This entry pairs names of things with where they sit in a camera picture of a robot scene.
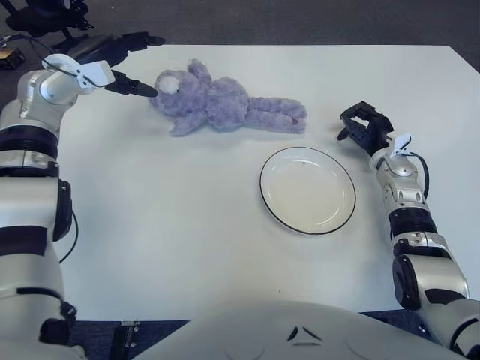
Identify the white wrist mount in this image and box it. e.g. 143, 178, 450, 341
40, 54, 116, 95
388, 131, 413, 158

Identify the purple plush teddy bear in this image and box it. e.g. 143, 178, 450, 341
149, 58, 308, 138

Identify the black metal table bracket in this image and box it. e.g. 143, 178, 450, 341
108, 319, 142, 360

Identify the white right wrist mount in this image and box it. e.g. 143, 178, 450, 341
388, 131, 413, 158

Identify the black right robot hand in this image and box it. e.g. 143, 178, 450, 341
336, 100, 395, 158

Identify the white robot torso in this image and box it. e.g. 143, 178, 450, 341
133, 299, 470, 360

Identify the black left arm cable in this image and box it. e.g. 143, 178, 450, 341
0, 32, 102, 263

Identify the white plate with black rim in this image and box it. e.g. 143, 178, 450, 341
259, 145, 357, 236

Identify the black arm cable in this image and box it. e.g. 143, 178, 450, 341
0, 32, 102, 263
410, 151, 431, 198

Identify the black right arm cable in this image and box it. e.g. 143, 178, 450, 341
410, 151, 431, 198

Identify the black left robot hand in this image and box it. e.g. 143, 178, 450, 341
74, 31, 167, 98

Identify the white left wrist mount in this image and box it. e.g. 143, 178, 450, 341
40, 54, 116, 95

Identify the black office chair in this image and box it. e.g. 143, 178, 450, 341
5, 0, 95, 52

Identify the brown cardboard box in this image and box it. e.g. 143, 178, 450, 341
0, 46, 26, 71

